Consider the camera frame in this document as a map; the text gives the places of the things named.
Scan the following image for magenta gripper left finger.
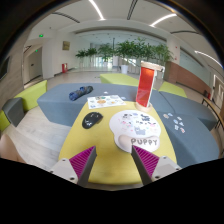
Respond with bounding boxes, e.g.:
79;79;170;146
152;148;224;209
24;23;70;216
50;146;97;187

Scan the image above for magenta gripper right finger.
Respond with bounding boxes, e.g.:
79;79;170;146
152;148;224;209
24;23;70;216
131;146;181;185

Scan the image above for white puppy mouse pad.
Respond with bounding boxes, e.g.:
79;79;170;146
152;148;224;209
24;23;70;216
109;110;161;153

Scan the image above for black computer mouse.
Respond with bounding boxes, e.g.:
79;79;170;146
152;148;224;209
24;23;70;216
82;112;103;129

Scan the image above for grey upholstered bench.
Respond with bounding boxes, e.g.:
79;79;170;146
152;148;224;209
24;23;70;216
37;83;219;168

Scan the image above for white sticker sheet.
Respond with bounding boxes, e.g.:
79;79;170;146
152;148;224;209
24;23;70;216
87;95;125;109

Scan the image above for green and grey sofa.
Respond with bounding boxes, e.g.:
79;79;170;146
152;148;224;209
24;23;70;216
0;81;47;131

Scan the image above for yellow-green seat cushion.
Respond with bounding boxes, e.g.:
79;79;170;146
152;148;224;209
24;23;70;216
100;73;139;86

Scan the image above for red fire extinguisher box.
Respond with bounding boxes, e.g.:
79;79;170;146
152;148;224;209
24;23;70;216
62;63;68;73

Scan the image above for potted green plants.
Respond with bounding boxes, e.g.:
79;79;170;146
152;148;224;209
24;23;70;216
76;38;173;66

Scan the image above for wooden chair frame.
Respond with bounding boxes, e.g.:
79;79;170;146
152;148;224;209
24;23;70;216
202;97;224;131

